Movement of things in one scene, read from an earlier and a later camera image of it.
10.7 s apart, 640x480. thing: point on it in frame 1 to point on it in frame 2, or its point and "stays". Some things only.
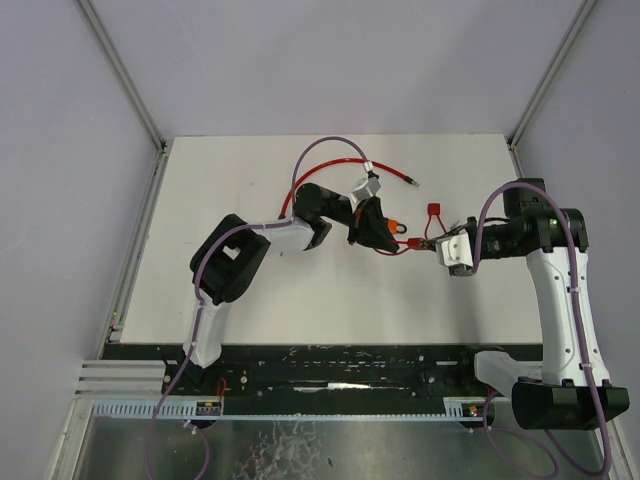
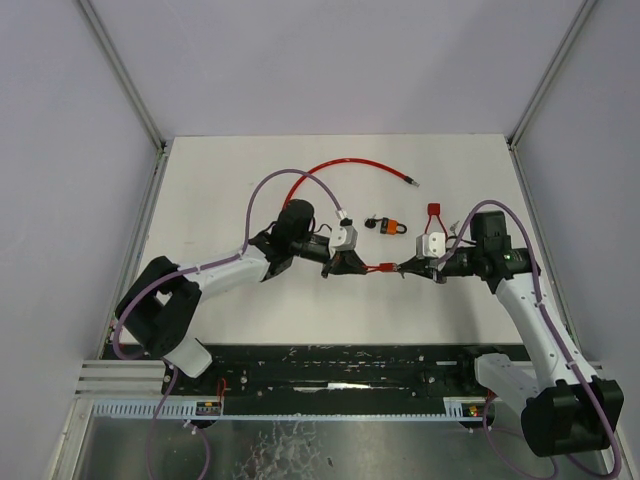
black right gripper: x=470 y=235 to x=433 y=268
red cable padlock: x=433 y=210 stays
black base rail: x=335 y=372 stays
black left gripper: x=364 y=220 to x=333 y=260
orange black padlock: x=393 y=227 stays
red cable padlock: x=413 y=243 to x=384 y=267
